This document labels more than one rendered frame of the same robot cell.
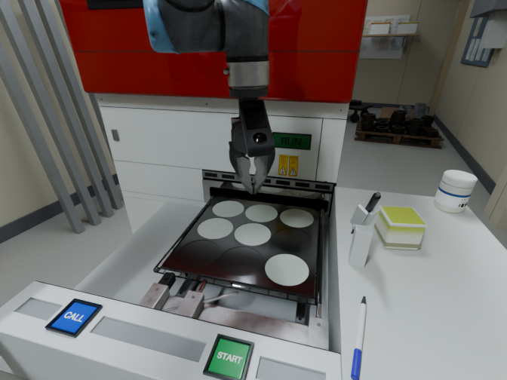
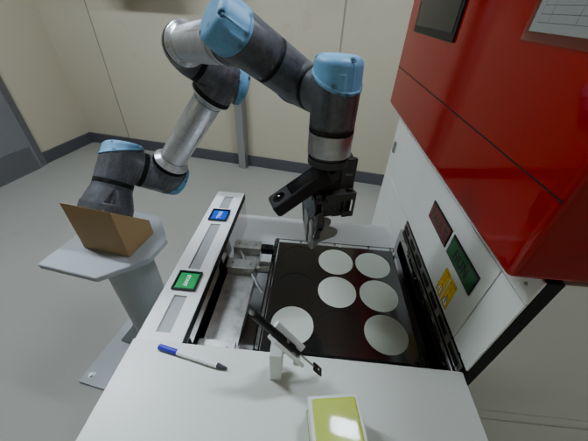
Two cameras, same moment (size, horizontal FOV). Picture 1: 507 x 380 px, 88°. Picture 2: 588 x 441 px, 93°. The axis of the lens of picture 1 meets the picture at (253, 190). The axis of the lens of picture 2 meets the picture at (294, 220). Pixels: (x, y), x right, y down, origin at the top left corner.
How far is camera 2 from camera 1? 59 cm
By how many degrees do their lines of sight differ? 65
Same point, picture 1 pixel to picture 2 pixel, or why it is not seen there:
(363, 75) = not seen: outside the picture
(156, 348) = (199, 250)
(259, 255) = (304, 300)
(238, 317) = (242, 297)
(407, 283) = (248, 426)
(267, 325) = (236, 317)
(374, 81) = not seen: outside the picture
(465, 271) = not seen: outside the picture
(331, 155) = (481, 331)
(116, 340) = (205, 234)
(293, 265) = (297, 330)
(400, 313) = (209, 402)
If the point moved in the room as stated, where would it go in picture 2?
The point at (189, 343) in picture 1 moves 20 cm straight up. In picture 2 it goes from (200, 262) to (185, 197)
